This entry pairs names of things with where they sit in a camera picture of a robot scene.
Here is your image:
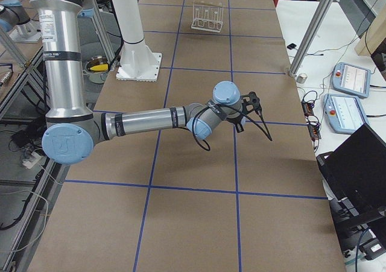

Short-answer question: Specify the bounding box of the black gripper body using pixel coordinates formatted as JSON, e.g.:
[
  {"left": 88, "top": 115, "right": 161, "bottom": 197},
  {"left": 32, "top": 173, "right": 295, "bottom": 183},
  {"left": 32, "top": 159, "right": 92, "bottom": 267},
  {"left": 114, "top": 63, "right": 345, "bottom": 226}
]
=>
[{"left": 226, "top": 114, "right": 245, "bottom": 133}]

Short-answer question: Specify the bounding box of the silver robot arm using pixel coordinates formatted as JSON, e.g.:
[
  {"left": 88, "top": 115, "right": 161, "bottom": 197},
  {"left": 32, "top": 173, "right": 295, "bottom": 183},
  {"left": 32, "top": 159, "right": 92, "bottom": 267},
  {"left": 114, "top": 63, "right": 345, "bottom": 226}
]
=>
[
  {"left": 1, "top": 0, "right": 41, "bottom": 43},
  {"left": 30, "top": 0, "right": 245, "bottom": 165}
]

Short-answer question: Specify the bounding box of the black orange USB hub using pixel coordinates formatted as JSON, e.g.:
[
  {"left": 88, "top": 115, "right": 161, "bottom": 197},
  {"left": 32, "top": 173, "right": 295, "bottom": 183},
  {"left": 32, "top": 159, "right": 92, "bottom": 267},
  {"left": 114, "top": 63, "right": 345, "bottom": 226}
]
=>
[{"left": 301, "top": 100, "right": 321, "bottom": 142}]

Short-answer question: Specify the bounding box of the small metal cylinder weight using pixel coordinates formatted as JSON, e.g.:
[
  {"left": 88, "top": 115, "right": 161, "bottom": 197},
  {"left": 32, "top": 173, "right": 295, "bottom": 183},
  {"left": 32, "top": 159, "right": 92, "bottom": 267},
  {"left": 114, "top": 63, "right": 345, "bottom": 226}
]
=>
[{"left": 296, "top": 73, "right": 308, "bottom": 84}]

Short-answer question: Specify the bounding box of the small black adapter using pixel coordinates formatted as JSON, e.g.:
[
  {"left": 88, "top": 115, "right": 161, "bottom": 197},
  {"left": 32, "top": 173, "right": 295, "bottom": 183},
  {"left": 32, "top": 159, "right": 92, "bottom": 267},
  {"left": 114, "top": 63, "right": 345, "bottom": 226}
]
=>
[{"left": 287, "top": 43, "right": 297, "bottom": 49}]

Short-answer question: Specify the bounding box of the near teach pendant tablet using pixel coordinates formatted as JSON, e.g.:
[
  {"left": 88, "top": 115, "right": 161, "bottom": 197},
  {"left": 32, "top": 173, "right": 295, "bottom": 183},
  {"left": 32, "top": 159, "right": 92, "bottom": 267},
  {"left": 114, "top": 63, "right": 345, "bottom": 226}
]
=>
[{"left": 323, "top": 93, "right": 369, "bottom": 134}]

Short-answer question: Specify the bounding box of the teach pendant tablet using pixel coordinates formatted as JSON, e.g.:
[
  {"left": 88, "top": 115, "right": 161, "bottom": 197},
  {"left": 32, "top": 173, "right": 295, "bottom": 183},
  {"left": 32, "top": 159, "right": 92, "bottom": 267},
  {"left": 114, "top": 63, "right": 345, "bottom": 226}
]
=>
[
  {"left": 331, "top": 62, "right": 371, "bottom": 98},
  {"left": 323, "top": 93, "right": 369, "bottom": 134}
]

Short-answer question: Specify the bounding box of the far teach pendant tablet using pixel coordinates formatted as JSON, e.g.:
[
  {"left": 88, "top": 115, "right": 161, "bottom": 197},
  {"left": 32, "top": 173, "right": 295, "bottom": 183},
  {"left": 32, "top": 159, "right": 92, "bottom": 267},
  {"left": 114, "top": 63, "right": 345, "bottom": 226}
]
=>
[{"left": 331, "top": 62, "right": 371, "bottom": 98}]

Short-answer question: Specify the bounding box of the black laptop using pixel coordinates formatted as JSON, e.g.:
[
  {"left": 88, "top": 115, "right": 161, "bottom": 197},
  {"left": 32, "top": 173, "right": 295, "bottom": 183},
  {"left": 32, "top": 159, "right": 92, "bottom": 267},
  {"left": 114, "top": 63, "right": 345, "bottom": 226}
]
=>
[{"left": 317, "top": 124, "right": 385, "bottom": 228}]

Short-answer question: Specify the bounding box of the steel pot with corn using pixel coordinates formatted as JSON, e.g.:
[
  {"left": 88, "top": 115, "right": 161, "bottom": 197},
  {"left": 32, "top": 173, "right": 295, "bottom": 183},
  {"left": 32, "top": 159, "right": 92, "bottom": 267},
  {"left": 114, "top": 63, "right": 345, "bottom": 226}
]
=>
[{"left": 83, "top": 55, "right": 109, "bottom": 84}]

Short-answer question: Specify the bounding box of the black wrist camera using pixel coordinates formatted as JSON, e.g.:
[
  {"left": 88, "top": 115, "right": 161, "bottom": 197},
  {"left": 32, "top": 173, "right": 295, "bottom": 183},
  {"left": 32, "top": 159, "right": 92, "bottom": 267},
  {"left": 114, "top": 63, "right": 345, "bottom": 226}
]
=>
[{"left": 241, "top": 92, "right": 262, "bottom": 116}]

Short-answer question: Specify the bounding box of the right black braided cable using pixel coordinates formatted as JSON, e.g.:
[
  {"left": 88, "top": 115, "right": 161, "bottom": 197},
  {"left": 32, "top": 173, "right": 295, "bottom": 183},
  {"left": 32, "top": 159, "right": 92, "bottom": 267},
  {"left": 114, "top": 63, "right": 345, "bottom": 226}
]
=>
[{"left": 190, "top": 103, "right": 274, "bottom": 151}]

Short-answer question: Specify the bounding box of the white wire cup holder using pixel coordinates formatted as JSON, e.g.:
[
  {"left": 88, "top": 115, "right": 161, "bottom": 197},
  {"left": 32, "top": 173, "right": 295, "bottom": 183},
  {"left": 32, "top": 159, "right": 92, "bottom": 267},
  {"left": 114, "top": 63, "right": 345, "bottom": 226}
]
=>
[{"left": 191, "top": 1, "right": 224, "bottom": 33}]

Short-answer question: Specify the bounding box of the white camera pole base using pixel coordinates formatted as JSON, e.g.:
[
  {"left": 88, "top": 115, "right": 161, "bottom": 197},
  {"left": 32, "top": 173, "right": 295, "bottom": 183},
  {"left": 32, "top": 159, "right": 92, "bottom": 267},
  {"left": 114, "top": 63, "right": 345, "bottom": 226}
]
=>
[{"left": 112, "top": 0, "right": 162, "bottom": 82}]

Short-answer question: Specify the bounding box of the aluminium frame post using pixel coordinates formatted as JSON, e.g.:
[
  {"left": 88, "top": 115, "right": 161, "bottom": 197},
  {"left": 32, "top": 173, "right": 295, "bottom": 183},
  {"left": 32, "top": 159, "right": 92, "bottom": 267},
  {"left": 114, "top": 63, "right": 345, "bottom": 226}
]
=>
[{"left": 288, "top": 0, "right": 333, "bottom": 77}]

